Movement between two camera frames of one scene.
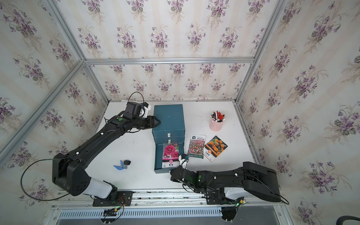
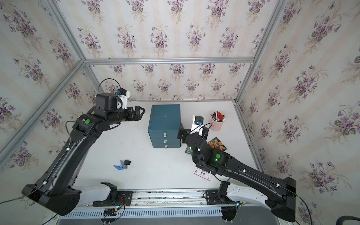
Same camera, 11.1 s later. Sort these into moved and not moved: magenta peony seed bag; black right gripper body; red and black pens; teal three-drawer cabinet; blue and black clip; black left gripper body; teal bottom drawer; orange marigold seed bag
Moved: black right gripper body; teal bottom drawer; magenta peony seed bag; teal three-drawer cabinet; black left gripper body
Not moved: orange marigold seed bag; red and black pens; blue and black clip
